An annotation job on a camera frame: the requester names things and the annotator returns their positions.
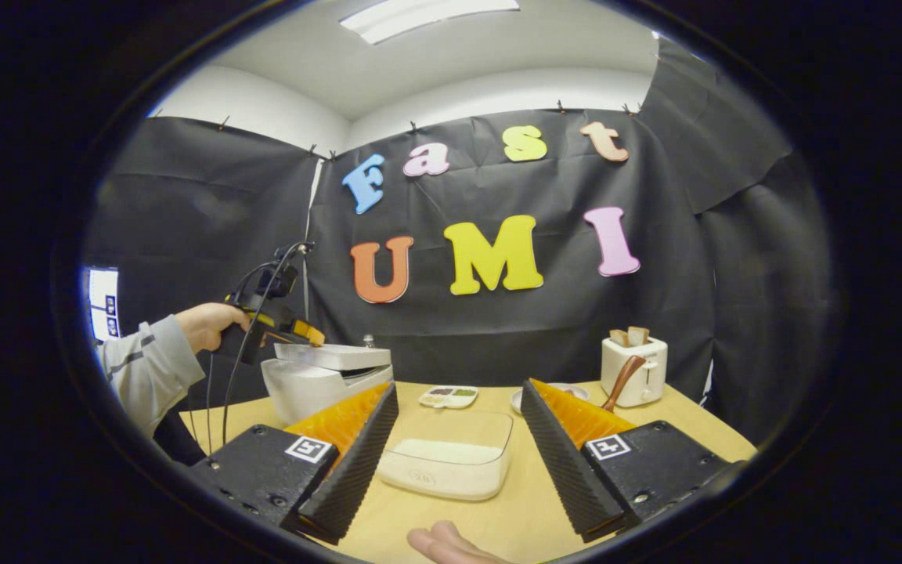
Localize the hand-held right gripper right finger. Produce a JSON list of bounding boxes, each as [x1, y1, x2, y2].
[[520, 378, 735, 544]]

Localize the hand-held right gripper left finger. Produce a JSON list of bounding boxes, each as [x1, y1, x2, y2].
[[183, 381, 399, 546]]

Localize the white rice cooker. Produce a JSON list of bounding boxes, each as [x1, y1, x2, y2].
[[261, 343, 394, 428]]

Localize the clear container of rice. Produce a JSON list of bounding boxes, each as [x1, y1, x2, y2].
[[377, 408, 514, 502]]

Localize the brown wooden spoon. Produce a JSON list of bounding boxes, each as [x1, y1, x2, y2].
[[601, 355, 648, 414]]

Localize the white round plate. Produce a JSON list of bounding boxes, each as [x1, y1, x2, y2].
[[511, 382, 590, 414]]

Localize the white divided condiment dish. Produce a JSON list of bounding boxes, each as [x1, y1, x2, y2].
[[418, 385, 479, 410]]

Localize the black backdrop cloth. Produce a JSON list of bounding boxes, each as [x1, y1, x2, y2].
[[83, 35, 839, 447]]

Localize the white toaster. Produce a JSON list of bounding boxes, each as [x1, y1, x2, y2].
[[601, 337, 669, 408]]

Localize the long ceiling light panel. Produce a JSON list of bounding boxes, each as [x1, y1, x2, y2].
[[339, 0, 521, 45]]

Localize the black cable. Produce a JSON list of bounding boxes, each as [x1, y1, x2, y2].
[[204, 243, 307, 447]]

